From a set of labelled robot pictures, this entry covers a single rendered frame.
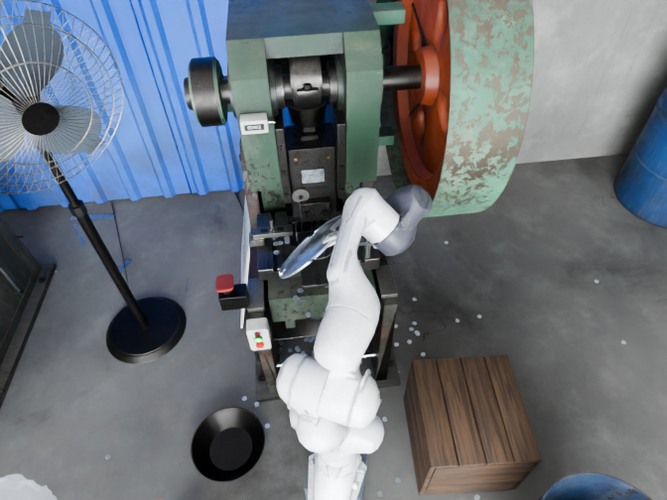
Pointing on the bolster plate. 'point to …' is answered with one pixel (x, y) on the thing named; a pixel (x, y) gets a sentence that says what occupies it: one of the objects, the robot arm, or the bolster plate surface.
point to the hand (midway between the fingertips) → (333, 238)
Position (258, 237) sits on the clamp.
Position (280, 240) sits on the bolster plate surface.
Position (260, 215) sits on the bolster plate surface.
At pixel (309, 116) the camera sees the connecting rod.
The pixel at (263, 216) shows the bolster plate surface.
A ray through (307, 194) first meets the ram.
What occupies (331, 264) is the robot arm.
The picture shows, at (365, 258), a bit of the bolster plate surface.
